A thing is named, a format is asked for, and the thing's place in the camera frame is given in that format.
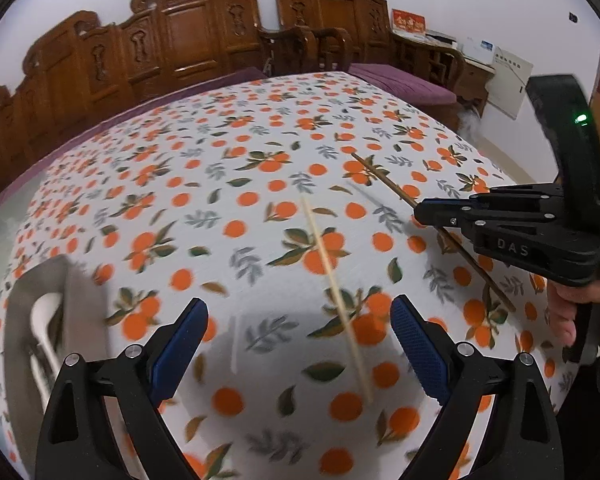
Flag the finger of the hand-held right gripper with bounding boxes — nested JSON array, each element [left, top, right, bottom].
[[413, 203, 579, 239], [414, 184, 567, 215]]

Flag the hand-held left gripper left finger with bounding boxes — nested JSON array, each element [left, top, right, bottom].
[[35, 297, 209, 480]]

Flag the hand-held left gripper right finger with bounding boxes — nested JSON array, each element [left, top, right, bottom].
[[390, 294, 563, 480]]

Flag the brown wooden chopstick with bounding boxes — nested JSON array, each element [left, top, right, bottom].
[[351, 153, 517, 313]]

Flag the light wooden chopstick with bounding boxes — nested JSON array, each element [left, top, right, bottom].
[[301, 196, 375, 405]]

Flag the stainless steel utensil container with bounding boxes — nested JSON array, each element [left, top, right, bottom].
[[2, 255, 113, 466]]

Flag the white long-handled spoon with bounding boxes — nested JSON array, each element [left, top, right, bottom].
[[29, 292, 65, 361]]

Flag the person's right hand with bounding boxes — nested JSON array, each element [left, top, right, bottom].
[[546, 280, 588, 348]]

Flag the short purple seat cushion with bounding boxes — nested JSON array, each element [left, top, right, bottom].
[[349, 64, 457, 107]]

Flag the white electrical box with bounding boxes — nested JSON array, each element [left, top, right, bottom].
[[486, 45, 535, 122]]

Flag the wooden side cabinet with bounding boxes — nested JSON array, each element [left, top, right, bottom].
[[392, 32, 496, 118]]

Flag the orange print tablecloth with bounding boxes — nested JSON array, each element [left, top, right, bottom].
[[0, 71, 573, 480]]

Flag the short carved wooden sofa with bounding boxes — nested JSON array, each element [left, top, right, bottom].
[[275, 0, 398, 76]]

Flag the long carved wooden sofa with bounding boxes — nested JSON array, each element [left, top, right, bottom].
[[0, 0, 316, 206]]

